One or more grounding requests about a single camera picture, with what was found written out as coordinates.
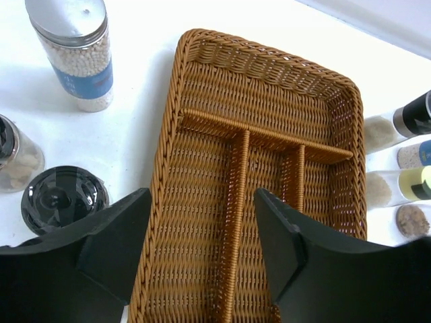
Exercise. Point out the silver-lid blue-label jar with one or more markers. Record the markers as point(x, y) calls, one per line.
point(75, 38)
point(414, 156)

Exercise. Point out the brown wicker divided basket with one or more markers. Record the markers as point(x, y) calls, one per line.
point(241, 116)

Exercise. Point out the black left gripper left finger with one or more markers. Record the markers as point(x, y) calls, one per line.
point(84, 272)

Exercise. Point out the pink-cap spice bottle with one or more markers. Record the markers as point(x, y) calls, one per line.
point(413, 221)

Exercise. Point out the black-cap white powder bottle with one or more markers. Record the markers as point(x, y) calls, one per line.
point(388, 129)

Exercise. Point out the yellow-cap spice bottle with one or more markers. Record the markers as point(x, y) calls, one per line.
point(389, 188)

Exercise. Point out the black-cap spice grinder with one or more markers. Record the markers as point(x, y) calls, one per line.
point(21, 159)

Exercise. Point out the black-lid spice jar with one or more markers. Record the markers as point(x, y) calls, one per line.
point(60, 196)

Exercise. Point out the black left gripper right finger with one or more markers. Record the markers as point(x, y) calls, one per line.
point(318, 274)

